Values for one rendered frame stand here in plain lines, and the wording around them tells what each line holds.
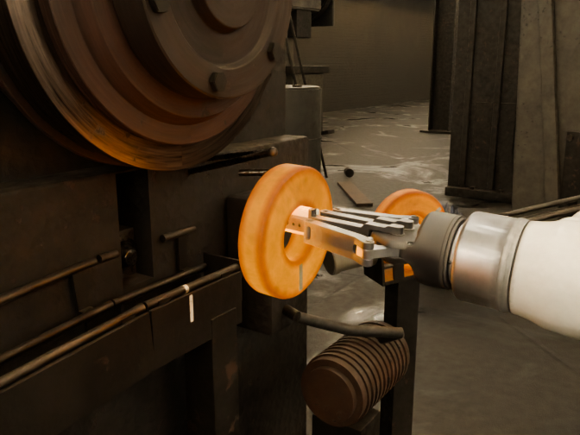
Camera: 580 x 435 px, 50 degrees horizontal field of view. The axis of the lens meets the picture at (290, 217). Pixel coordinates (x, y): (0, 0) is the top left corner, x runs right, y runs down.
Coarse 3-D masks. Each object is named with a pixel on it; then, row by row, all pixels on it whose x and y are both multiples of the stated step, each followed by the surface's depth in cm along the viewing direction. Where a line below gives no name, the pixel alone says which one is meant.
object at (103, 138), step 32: (0, 0) 59; (32, 0) 61; (0, 32) 63; (32, 32) 62; (32, 64) 62; (32, 96) 68; (64, 96) 66; (256, 96) 94; (64, 128) 71; (96, 128) 70; (128, 160) 74; (160, 160) 79; (192, 160) 84
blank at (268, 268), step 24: (288, 168) 69; (312, 168) 71; (264, 192) 66; (288, 192) 68; (312, 192) 72; (264, 216) 65; (288, 216) 68; (240, 240) 66; (264, 240) 65; (240, 264) 68; (264, 264) 66; (288, 264) 70; (312, 264) 75; (264, 288) 68; (288, 288) 71
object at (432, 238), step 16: (416, 224) 67; (432, 224) 60; (448, 224) 59; (384, 240) 61; (400, 240) 61; (416, 240) 60; (432, 240) 59; (448, 240) 58; (400, 256) 61; (416, 256) 60; (432, 256) 59; (448, 256) 58; (416, 272) 60; (432, 272) 59; (448, 288) 61
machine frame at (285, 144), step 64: (0, 128) 76; (256, 128) 120; (0, 192) 72; (64, 192) 79; (128, 192) 94; (192, 192) 99; (0, 256) 73; (64, 256) 80; (192, 256) 101; (0, 320) 74; (64, 320) 81; (256, 384) 123
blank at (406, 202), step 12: (396, 192) 117; (408, 192) 116; (420, 192) 116; (384, 204) 116; (396, 204) 115; (408, 204) 116; (420, 204) 117; (432, 204) 118; (420, 216) 118; (408, 264) 119
